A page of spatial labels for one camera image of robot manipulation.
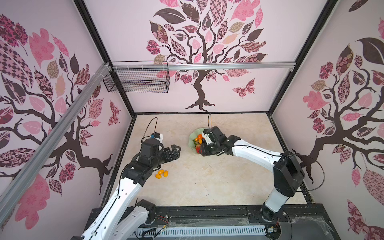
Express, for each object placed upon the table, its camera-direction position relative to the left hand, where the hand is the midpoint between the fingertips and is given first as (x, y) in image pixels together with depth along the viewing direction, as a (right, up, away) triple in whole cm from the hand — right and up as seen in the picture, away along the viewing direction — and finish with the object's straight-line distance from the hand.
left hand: (174, 153), depth 74 cm
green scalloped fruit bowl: (+10, +8, +27) cm, 29 cm away
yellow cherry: (-10, -14, +14) cm, 22 cm away
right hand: (+14, 0, +11) cm, 18 cm away
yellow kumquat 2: (+11, +5, +26) cm, 28 cm away
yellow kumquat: (+14, +4, +23) cm, 27 cm away
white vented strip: (+6, -37, -4) cm, 37 cm away
